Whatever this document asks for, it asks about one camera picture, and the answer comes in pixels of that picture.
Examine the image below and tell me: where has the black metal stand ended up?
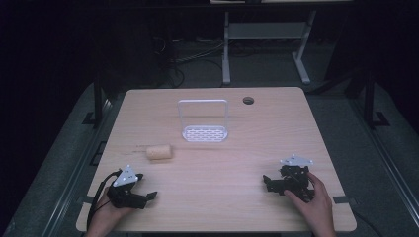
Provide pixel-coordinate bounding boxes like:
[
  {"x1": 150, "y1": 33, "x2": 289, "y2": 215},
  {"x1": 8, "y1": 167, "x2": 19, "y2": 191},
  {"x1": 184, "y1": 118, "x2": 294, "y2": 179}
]
[
  {"x1": 82, "y1": 63, "x2": 110, "y2": 127},
  {"x1": 362, "y1": 67, "x2": 391, "y2": 128}
]

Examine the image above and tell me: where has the person's right hand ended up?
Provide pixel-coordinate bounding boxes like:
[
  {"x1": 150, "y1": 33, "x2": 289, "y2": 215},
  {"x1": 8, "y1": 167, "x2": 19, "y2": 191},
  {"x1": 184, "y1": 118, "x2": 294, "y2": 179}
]
[{"x1": 284, "y1": 172, "x2": 334, "y2": 231}]

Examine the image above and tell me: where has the bundle of floor cables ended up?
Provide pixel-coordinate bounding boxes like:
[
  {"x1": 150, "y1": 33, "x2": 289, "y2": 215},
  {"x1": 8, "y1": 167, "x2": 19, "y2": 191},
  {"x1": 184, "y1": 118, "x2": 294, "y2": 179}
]
[{"x1": 152, "y1": 35, "x2": 228, "y2": 89}]

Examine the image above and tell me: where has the grey metal desk frame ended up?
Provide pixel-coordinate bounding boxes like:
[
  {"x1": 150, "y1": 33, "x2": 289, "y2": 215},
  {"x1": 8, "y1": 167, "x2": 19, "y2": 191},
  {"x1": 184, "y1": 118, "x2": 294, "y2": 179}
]
[{"x1": 221, "y1": 9, "x2": 318, "y2": 87}]

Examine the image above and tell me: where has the beige cork-like cylinder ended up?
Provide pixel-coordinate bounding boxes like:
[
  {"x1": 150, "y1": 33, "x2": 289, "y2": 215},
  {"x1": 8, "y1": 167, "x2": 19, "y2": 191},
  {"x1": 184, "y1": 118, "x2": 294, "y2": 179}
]
[{"x1": 145, "y1": 143, "x2": 174, "y2": 162}]

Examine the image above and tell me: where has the white perforated rack with handle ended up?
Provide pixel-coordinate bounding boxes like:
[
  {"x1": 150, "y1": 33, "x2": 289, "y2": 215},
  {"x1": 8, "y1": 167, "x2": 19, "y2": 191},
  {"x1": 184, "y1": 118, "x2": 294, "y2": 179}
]
[{"x1": 177, "y1": 99, "x2": 229, "y2": 143}]

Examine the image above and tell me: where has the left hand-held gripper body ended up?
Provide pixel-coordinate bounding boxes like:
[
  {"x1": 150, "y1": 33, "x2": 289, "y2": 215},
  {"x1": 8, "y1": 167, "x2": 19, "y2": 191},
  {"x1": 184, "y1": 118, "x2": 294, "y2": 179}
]
[{"x1": 106, "y1": 164, "x2": 148, "y2": 210}]

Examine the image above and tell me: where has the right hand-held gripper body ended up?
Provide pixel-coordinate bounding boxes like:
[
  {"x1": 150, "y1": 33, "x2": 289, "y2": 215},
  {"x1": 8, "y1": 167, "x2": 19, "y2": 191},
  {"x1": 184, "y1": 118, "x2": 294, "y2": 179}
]
[{"x1": 278, "y1": 154, "x2": 316, "y2": 202}]

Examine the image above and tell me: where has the person's left hand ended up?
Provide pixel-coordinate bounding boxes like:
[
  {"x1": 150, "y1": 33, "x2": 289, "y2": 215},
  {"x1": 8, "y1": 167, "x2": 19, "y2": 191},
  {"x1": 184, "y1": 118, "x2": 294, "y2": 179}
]
[{"x1": 86, "y1": 187, "x2": 136, "y2": 235}]

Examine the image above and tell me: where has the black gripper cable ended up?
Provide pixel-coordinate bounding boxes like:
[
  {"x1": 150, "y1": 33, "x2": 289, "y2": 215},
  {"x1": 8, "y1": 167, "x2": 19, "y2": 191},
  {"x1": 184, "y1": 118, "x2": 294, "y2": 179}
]
[{"x1": 86, "y1": 170, "x2": 123, "y2": 233}]

